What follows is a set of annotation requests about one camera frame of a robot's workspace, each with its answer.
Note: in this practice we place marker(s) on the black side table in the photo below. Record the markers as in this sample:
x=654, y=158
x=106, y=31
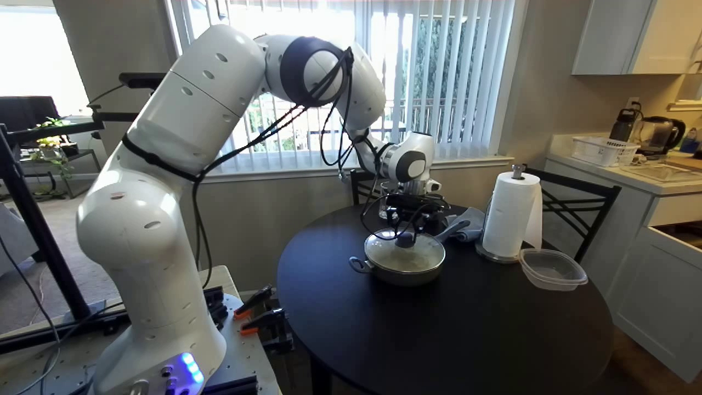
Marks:
x=27, y=112

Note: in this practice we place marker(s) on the black stand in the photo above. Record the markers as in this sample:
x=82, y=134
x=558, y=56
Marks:
x=38, y=230

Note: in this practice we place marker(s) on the window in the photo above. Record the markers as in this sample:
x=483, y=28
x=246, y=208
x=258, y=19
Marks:
x=33, y=55

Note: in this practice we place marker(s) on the white plastic basket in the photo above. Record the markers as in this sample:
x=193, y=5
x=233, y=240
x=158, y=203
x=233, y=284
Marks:
x=603, y=151

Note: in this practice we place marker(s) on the open drawer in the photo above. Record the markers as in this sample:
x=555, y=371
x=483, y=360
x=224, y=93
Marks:
x=677, y=219

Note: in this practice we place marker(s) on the black metal chair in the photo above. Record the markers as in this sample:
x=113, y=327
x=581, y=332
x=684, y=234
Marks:
x=362, y=186
x=576, y=206

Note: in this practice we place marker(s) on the white kitchen counter cabinet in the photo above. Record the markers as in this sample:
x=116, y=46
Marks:
x=647, y=307

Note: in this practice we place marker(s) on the white upper cabinet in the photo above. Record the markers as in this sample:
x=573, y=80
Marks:
x=636, y=35

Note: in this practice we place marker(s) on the glass lid with black knob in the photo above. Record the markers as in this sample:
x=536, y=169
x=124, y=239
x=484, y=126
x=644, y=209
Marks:
x=406, y=253

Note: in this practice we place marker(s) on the clear plastic container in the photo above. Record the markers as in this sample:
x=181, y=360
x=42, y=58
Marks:
x=551, y=270

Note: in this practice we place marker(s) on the black orange clamp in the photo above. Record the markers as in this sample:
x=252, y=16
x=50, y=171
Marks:
x=270, y=328
x=253, y=300

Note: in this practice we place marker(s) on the metal paper towel holder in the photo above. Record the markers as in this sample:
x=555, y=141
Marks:
x=493, y=254

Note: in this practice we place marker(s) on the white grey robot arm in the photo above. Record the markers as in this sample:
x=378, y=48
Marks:
x=164, y=164

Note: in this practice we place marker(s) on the white vertical blinds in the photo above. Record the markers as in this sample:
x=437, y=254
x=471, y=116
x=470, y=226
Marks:
x=439, y=77

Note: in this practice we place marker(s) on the grey cloth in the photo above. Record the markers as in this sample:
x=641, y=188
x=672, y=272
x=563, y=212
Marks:
x=466, y=230

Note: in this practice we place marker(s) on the potted green plant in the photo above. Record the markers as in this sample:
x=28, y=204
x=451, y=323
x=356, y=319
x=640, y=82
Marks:
x=50, y=144

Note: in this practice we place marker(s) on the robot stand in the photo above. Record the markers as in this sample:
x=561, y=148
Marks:
x=241, y=351

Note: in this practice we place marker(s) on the white wall socket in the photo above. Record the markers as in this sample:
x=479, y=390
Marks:
x=633, y=103

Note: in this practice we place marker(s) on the white paper towel roll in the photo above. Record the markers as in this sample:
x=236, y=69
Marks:
x=511, y=216

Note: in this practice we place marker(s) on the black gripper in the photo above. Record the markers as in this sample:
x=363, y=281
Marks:
x=423, y=218

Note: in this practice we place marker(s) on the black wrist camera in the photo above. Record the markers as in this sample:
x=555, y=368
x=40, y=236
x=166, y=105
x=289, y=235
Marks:
x=408, y=201

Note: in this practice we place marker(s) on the black electric kettle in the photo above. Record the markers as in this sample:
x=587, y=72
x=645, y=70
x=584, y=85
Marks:
x=658, y=136

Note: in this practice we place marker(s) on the clear drinking glass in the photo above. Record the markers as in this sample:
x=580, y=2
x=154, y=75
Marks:
x=385, y=200

